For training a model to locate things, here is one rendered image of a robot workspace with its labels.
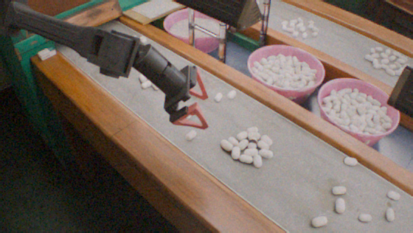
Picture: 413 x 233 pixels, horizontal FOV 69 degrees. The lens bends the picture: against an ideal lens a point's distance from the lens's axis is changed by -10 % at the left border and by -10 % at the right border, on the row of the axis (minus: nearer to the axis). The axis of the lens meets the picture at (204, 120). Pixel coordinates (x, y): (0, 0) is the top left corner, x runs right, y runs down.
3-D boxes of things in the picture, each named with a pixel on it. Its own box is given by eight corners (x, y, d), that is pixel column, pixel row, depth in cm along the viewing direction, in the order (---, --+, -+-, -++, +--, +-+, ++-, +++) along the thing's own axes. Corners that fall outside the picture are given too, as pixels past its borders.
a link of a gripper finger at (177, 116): (194, 142, 72) (164, 118, 67) (195, 119, 77) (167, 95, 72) (219, 128, 69) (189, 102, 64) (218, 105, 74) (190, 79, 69)
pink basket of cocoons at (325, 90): (369, 171, 91) (380, 150, 84) (296, 126, 104) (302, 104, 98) (399, 124, 105) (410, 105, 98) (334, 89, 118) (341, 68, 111)
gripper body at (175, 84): (169, 114, 69) (143, 94, 65) (172, 84, 76) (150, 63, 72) (192, 99, 66) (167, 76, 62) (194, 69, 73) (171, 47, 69)
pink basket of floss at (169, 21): (228, 60, 131) (229, 38, 124) (161, 58, 131) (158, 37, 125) (227, 26, 150) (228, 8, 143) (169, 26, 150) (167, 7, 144)
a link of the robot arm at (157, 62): (130, 64, 61) (150, 41, 62) (122, 59, 67) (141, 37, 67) (156, 86, 65) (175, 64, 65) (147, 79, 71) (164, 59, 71)
